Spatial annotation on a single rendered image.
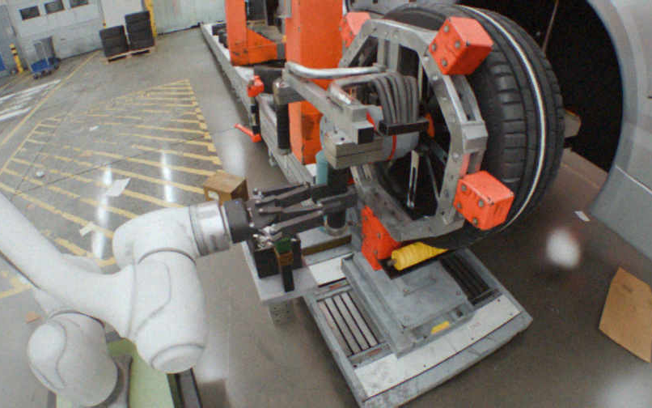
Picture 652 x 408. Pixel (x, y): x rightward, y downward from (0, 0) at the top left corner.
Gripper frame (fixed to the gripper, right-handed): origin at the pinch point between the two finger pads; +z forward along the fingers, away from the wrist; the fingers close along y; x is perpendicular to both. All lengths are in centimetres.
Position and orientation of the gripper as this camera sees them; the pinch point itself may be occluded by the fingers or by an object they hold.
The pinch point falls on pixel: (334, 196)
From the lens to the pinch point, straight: 62.5
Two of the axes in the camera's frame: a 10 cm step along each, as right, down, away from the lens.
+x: 0.0, -7.9, -6.1
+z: 9.2, -2.4, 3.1
